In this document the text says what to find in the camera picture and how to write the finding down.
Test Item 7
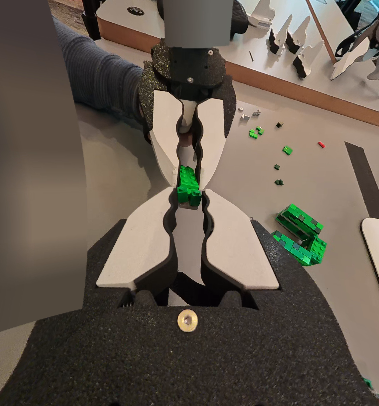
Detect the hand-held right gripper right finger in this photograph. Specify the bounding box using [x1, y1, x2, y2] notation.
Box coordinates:
[201, 189, 280, 291]

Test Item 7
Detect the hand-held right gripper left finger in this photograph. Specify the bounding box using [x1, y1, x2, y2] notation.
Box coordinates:
[96, 187, 178, 291]

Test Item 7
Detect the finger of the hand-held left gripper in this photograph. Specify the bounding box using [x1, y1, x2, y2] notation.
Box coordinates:
[151, 90, 184, 188]
[193, 96, 229, 191]

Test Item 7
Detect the small green brick assembly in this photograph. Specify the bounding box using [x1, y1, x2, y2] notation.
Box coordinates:
[177, 165, 203, 210]

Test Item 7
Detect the person's left forearm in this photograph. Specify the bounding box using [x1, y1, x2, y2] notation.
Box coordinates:
[52, 16, 144, 124]

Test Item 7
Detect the grey desk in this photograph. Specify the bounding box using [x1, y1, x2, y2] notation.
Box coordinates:
[0, 79, 379, 406]

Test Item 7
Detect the large green brick structure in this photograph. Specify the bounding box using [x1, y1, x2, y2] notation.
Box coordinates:
[271, 203, 328, 267]

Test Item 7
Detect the white table with wooden edge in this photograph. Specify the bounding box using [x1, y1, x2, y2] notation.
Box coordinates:
[96, 0, 379, 130]

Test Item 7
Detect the black textured pad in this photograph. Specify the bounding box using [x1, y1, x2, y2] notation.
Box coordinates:
[231, 0, 249, 35]

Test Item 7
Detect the white finger part with base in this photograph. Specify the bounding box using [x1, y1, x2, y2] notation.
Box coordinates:
[248, 0, 276, 30]

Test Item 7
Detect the spare white finger part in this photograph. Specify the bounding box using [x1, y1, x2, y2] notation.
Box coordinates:
[294, 40, 325, 79]
[268, 14, 293, 55]
[286, 15, 311, 54]

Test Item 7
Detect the black monitor stand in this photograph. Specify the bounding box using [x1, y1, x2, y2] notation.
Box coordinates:
[81, 0, 100, 41]

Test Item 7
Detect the black tape strip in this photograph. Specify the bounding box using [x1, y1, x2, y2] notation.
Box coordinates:
[344, 141, 379, 221]

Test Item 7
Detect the spare hand-held gripper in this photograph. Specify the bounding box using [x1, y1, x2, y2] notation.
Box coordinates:
[331, 14, 379, 97]

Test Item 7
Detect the green brick piece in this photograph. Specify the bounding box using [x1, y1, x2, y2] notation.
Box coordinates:
[362, 376, 379, 402]

